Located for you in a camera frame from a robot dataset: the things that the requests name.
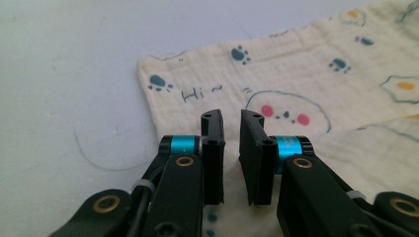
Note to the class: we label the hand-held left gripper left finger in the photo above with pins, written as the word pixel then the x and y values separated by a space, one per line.
pixel 212 158

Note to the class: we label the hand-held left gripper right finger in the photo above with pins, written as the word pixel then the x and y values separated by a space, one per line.
pixel 258 164

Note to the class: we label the cream printed cloth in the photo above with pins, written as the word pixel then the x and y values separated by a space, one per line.
pixel 296 82

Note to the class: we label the white grid mat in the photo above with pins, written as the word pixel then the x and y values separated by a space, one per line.
pixel 66 65

